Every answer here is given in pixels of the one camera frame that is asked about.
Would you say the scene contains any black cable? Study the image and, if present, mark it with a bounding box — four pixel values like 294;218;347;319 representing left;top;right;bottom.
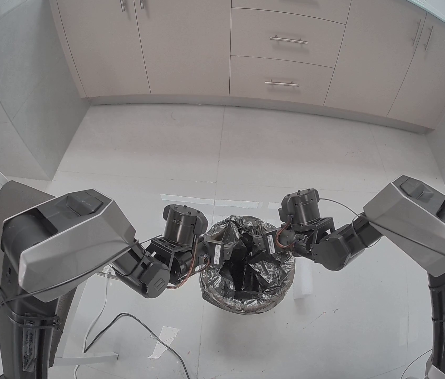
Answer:
83;311;191;379

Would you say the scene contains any grey chair with white frame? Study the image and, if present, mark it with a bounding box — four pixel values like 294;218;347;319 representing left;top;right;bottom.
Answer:
0;120;117;370

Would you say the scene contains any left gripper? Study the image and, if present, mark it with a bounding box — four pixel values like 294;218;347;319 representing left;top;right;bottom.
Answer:
201;242;234;268

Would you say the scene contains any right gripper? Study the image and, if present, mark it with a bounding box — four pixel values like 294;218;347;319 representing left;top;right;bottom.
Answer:
252;230;287;257

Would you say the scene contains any black plastic bag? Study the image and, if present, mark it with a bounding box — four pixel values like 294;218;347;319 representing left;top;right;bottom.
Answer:
200;215;296;314

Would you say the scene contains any beige cabinet with drawers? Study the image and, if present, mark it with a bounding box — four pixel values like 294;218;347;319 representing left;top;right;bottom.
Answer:
47;0;445;134

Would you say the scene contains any white cable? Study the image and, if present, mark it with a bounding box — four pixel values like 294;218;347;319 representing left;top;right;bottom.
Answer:
82;265;115;352

